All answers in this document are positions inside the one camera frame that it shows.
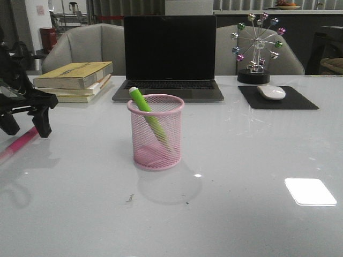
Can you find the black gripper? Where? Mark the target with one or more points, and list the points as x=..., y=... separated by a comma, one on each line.
x=36, y=102

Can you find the pink marker pen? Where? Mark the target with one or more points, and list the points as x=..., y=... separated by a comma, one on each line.
x=18, y=144

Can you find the green marker pen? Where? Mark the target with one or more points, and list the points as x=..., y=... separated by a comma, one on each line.
x=143, y=105

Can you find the dark robot arm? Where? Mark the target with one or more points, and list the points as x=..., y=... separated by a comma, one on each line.
x=12, y=74

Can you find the pink mesh pen holder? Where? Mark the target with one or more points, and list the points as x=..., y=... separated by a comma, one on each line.
x=148, y=152

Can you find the bottom pale book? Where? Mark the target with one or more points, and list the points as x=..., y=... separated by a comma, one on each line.
x=77, y=99

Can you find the yellow top book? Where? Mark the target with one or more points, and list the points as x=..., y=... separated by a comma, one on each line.
x=74, y=75

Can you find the middle white book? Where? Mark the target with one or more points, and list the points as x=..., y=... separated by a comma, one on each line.
x=91, y=90

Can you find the red bin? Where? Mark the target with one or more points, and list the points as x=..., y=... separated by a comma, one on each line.
x=48, y=38

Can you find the grey left armchair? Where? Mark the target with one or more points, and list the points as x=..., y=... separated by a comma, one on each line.
x=92, y=43

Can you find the grey armchair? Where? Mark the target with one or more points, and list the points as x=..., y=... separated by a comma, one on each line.
x=225, y=64
x=92, y=43

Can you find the grey open laptop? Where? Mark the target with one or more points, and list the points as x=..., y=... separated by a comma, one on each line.
x=172, y=55

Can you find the grey right armchair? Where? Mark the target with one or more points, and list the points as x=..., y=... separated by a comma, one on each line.
x=225, y=64

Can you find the ferris wheel desk ornament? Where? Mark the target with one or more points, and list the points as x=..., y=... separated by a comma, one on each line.
x=255, y=72

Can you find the white computer mouse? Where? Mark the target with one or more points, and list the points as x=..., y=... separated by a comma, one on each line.
x=271, y=92

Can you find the black mouse pad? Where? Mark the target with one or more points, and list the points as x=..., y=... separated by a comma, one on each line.
x=293, y=100

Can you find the fruit bowl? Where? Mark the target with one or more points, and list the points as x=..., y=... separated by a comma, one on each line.
x=286, y=5

